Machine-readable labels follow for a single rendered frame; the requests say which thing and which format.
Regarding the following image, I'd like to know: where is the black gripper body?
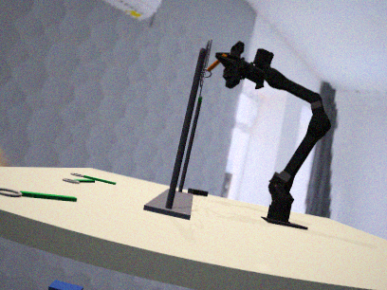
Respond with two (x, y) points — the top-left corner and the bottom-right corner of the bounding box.
(226, 41), (255, 89)

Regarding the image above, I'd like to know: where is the blue block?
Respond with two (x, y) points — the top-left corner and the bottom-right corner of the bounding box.
(48, 280), (83, 290)

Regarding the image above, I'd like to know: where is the orange handle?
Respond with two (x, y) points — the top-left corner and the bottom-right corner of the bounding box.
(205, 54), (227, 78)

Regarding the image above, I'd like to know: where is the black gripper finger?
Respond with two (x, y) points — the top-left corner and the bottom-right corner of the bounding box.
(215, 51), (238, 60)
(215, 54), (236, 74)

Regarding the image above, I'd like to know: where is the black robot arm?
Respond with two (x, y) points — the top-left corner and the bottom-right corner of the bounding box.
(249, 48), (331, 224)

